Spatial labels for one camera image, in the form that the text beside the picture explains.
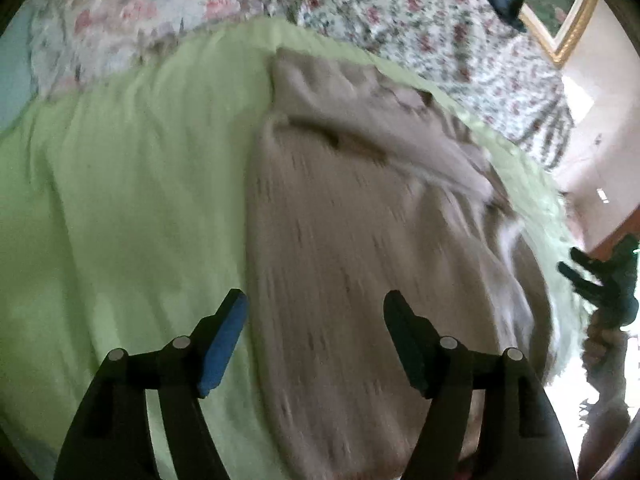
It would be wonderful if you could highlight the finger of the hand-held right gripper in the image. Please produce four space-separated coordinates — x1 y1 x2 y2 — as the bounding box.
570 247 607 275
557 262 605 308

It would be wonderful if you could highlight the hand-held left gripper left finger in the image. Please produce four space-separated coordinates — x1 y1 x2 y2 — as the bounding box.
52 288 249 480

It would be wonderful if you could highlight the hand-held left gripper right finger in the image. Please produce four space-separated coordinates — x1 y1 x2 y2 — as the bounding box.
383 290 579 480

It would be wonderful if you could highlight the beige knit sweater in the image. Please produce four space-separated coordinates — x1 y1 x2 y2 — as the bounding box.
244 48 557 480

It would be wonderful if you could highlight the person's right hand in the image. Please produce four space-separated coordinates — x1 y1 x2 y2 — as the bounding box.
581 318 630 378

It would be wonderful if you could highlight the light green bed sheet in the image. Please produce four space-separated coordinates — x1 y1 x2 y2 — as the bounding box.
0 16 596 480

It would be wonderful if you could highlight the gold framed picture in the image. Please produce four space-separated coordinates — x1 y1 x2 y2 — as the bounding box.
517 0 600 68

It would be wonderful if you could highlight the white red floral quilt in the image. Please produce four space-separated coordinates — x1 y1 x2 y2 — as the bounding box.
220 0 576 171

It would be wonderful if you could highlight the pastel floral pillow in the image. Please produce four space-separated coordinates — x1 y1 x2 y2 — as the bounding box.
29 0 273 101

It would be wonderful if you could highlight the turquoise floral pillow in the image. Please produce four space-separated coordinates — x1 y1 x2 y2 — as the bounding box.
0 5 46 133

